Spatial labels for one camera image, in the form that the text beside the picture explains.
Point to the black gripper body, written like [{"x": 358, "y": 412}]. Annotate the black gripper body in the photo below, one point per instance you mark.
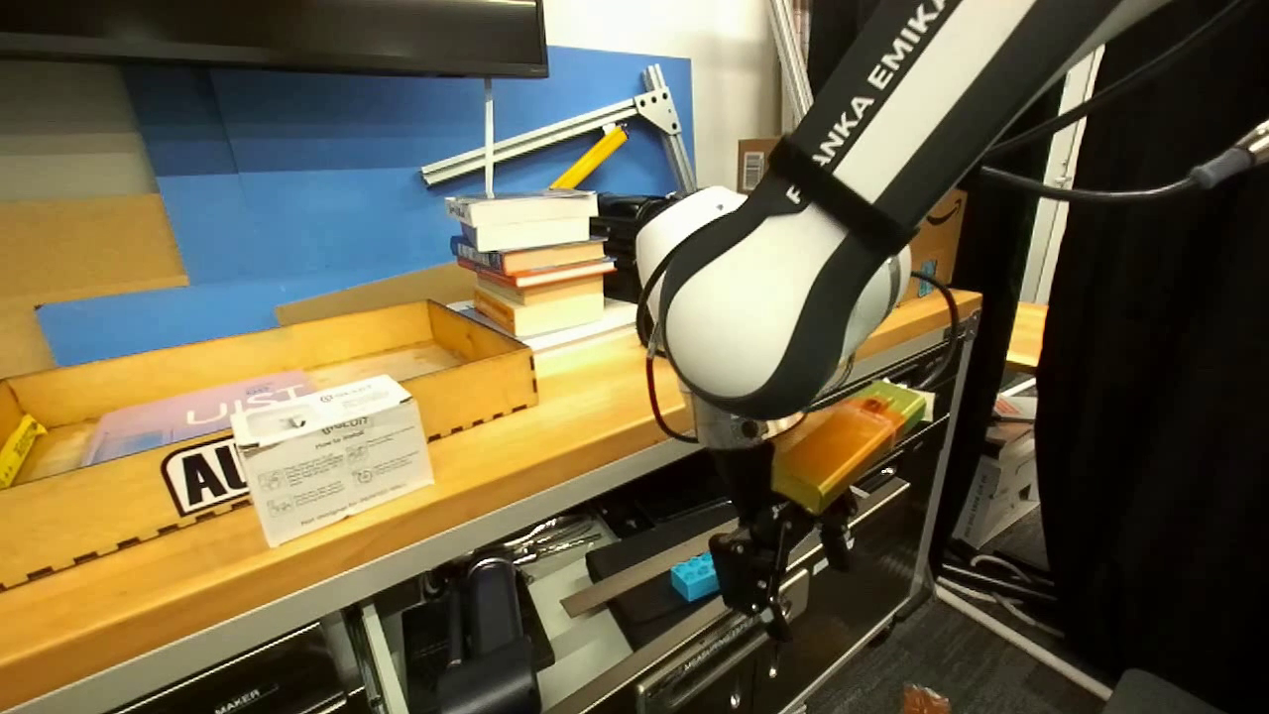
[{"x": 752, "y": 556}]

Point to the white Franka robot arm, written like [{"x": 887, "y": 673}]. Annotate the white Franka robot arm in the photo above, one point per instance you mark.
[{"x": 780, "y": 291}]

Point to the blue LEGO block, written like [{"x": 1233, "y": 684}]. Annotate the blue LEGO block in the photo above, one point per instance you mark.
[{"x": 697, "y": 581}]

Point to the orange block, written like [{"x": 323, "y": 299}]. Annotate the orange block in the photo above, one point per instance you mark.
[{"x": 834, "y": 449}]

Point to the grey metal bar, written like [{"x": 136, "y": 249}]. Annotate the grey metal bar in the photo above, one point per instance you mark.
[{"x": 635, "y": 577}]

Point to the cream book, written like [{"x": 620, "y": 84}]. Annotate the cream book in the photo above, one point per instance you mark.
[{"x": 539, "y": 314}]

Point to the brown book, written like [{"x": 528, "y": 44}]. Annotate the brown book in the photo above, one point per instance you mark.
[{"x": 550, "y": 281}]

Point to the brown cardboard box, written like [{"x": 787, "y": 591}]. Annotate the brown cardboard box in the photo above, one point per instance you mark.
[{"x": 941, "y": 238}]

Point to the blue and red book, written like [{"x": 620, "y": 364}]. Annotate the blue and red book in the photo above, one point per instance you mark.
[{"x": 528, "y": 258}]

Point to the white book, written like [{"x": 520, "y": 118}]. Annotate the white book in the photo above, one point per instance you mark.
[{"x": 520, "y": 220}]

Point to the white printed paper sheet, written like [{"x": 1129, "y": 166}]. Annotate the white printed paper sheet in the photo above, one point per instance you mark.
[{"x": 337, "y": 457}]

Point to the yellow spirit level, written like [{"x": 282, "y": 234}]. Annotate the yellow spirit level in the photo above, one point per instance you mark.
[{"x": 590, "y": 160}]

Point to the black curtain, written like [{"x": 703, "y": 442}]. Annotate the black curtain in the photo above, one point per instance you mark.
[{"x": 1163, "y": 421}]

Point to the blue foam board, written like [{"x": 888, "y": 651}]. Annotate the blue foam board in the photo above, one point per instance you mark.
[{"x": 331, "y": 185}]

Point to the pale purple sheet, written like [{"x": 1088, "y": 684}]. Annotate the pale purple sheet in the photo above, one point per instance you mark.
[{"x": 171, "y": 421}]

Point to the wooden tray box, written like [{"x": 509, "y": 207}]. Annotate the wooden tray box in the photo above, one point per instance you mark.
[{"x": 105, "y": 508}]

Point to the black monitor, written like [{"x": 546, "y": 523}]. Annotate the black monitor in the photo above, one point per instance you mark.
[{"x": 262, "y": 35}]

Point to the yellow tool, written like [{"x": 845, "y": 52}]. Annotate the yellow tool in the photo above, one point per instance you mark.
[{"x": 19, "y": 449}]

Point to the aluminium bracket rail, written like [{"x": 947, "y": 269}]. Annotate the aluminium bracket rail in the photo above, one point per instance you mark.
[{"x": 555, "y": 134}]

